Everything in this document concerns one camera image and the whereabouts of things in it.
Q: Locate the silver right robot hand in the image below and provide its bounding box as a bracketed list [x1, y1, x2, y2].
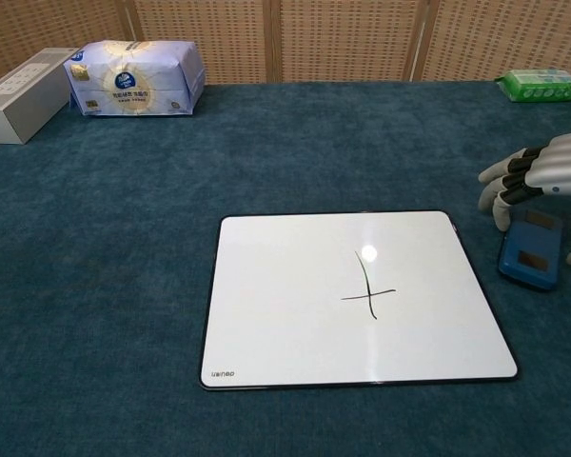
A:
[478, 130, 571, 267]

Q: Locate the blue whiteboard eraser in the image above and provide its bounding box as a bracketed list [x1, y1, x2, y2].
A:
[497, 209, 566, 291]

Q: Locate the white dry-erase board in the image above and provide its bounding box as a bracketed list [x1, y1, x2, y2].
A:
[199, 209, 520, 391]

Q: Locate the green wet wipes pack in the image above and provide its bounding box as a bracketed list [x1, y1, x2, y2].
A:
[497, 68, 571, 104]

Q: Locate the wooden rattan folding screen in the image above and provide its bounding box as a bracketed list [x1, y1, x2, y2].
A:
[0, 0, 571, 88]

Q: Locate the white and blue tissue pack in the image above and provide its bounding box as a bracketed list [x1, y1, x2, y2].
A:
[63, 40, 207, 118]

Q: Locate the teal carpet table cover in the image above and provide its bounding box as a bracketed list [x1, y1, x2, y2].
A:
[0, 79, 571, 457]

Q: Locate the long grey power strip box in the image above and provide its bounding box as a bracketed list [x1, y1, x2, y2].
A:
[0, 47, 80, 146]

